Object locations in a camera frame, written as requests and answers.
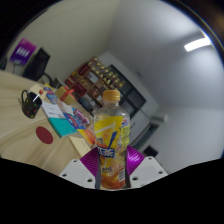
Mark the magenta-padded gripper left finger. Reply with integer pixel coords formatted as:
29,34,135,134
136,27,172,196
58,147,100,190

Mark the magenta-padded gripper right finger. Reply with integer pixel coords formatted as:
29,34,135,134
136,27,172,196
125,145,169,190

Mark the orange drink bottle yellow label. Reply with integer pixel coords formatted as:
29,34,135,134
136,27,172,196
93,89,132,191

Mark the large pale yellow notepad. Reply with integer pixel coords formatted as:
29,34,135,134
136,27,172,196
68,134,92,158

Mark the orange red book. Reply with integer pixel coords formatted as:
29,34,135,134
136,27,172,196
77,128,98,148

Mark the teal book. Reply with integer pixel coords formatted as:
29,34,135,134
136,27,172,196
48,117,78,139

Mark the blue magazine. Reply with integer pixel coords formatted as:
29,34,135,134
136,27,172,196
63,111,88,130

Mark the flat round red coaster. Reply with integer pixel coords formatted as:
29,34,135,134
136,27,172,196
35,125,54,145

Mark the black framed glass door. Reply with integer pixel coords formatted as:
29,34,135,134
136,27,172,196
103,64,148,141

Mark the white booklet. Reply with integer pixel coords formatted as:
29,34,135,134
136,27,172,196
41,101,65,120

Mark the yellow gift box red ribbon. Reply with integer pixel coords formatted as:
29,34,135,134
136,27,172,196
54,85,76,105

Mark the black mug with coloured dots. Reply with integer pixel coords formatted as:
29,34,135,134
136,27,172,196
21,89,43,119

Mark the wooden shelf unit with trophies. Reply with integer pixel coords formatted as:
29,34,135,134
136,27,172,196
64,56,126,111

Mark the red-tipped white stick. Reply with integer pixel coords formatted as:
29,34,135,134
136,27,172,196
33,89,44,103

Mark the small pale yellow notepad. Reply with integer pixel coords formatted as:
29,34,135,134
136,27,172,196
29,83,48,102

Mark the black office chair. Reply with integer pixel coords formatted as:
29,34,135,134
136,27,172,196
22,47,54,84

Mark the purple sign board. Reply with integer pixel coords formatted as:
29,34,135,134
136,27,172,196
9,37,37,65

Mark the white wall air conditioner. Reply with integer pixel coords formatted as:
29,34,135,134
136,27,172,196
149,112,169,126

